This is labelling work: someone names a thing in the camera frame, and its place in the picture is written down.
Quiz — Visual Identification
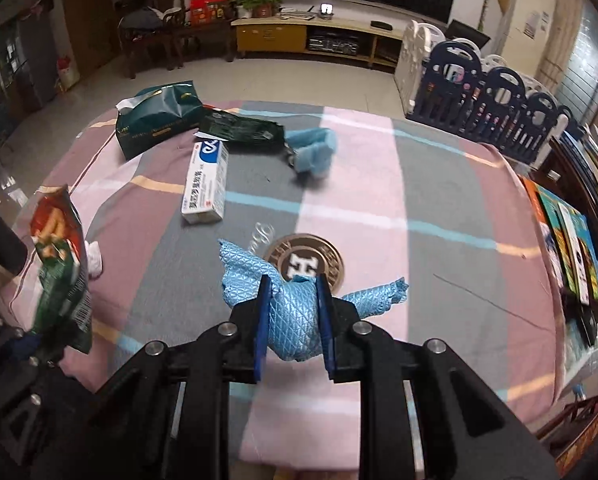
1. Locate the crumpled white tissue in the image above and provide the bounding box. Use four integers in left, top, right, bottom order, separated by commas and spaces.
82, 240, 104, 281

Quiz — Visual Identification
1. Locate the white baby fence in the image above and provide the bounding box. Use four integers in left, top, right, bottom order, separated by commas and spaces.
394, 20, 544, 116

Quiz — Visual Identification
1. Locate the red gold patterned cloth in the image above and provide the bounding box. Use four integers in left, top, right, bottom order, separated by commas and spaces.
554, 400, 598, 471

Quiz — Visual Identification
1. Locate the row of picture books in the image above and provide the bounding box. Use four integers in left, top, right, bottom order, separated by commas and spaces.
521, 175, 598, 321

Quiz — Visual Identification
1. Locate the red green snack bag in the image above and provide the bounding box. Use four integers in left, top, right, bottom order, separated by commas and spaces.
29, 185, 94, 356

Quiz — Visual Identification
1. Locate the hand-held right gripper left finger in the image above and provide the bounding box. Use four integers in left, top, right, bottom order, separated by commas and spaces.
34, 275, 273, 480

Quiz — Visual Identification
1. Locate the navy baby fence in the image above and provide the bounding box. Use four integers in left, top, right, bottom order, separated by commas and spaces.
406, 41, 574, 163

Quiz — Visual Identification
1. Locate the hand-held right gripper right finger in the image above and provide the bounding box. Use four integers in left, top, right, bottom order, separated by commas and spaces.
315, 276, 560, 480

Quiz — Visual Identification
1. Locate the red white bag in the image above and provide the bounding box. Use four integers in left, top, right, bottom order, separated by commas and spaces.
56, 56, 82, 93

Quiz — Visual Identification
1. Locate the plaid tablecloth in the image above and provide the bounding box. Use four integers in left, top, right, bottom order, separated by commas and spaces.
6, 100, 570, 471

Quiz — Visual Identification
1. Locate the dark green tissue pack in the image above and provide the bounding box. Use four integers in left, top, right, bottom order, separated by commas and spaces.
115, 80, 205, 161

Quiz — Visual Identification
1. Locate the pile of books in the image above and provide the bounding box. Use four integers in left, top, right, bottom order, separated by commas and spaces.
559, 125, 598, 201

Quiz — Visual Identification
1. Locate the blue textured cloth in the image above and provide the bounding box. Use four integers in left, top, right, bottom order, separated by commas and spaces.
218, 239, 410, 363

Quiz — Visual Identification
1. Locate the white standing air conditioner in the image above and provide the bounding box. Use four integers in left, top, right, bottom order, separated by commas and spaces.
501, 0, 560, 78

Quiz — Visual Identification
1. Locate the clear plastic piece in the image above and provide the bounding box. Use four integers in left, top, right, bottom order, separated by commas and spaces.
246, 222, 277, 256

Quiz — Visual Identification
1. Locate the white blue medicine box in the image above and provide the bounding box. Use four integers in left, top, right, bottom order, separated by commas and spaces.
180, 140, 230, 225

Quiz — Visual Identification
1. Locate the black monitor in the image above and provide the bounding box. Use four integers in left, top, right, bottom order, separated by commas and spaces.
446, 19, 492, 51

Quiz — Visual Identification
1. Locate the wooden television cabinet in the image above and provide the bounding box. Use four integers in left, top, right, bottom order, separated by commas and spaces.
230, 12, 405, 68

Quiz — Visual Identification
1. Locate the potted green plant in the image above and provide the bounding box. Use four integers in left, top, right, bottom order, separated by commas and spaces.
236, 0, 284, 20

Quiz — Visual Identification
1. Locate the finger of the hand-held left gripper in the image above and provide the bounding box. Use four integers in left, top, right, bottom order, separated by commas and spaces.
0, 325, 62, 378

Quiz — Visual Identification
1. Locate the round metal coaster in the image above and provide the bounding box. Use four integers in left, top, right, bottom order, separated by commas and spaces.
264, 232, 346, 296

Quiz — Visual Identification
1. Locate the red gift box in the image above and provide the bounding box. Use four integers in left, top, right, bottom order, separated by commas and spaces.
189, 0, 232, 26

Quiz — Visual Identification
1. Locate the dark green foil bag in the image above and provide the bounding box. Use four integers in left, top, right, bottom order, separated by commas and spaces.
196, 107, 286, 153

